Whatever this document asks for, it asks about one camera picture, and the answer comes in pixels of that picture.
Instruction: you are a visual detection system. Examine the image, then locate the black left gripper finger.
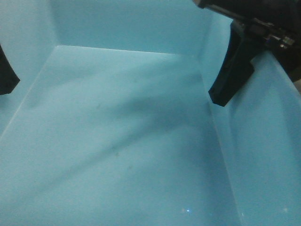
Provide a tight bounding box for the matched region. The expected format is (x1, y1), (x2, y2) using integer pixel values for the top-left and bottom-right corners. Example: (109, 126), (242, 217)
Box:
(0, 46), (20, 95)

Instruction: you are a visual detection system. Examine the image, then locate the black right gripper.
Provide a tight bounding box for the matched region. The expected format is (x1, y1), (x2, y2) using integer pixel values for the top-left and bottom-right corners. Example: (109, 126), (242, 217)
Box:
(194, 0), (301, 106)

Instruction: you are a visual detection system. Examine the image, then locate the light blue plastic box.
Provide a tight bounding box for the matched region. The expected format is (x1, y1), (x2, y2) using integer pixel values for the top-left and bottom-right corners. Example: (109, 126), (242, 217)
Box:
(0, 0), (301, 226)

